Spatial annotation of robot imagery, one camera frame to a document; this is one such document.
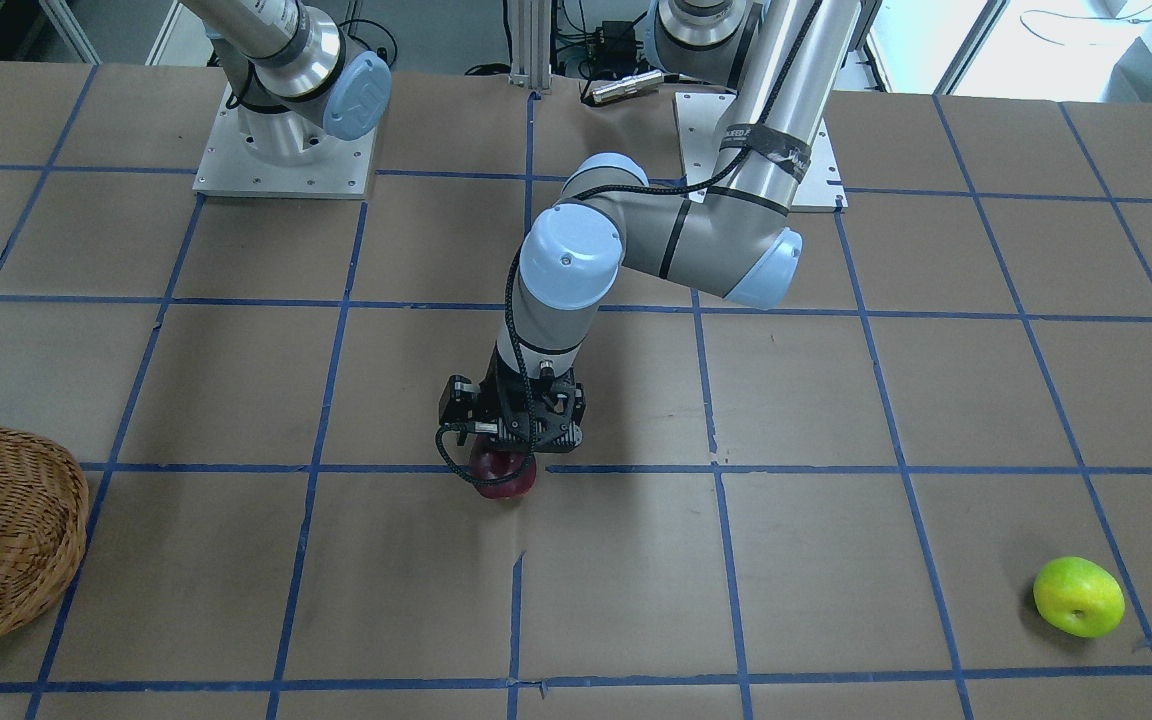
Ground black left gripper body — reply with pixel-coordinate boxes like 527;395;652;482
439;365;585;454

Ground dark red apple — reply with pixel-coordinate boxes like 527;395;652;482
468;435;538;500

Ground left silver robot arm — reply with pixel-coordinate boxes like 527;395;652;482
438;1;861;454

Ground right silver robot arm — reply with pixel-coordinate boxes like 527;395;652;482
184;1;393;165

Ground silver cylinder tool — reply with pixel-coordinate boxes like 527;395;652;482
581;69;667;108

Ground green apple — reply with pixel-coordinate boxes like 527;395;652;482
1032;556;1126;639

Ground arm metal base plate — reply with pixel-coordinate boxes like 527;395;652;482
194;88;379;200
675;91;847;213

